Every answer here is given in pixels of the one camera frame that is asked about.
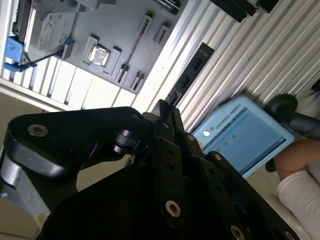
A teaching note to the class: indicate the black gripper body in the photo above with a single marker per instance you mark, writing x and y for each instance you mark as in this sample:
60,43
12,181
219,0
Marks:
112,212

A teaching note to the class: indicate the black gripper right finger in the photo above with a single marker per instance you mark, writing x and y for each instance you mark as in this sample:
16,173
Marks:
215,180

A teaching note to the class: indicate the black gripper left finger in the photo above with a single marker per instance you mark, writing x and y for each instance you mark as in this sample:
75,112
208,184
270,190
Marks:
75,130

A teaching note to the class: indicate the person bare hand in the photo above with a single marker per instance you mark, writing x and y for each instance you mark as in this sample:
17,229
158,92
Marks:
295,157

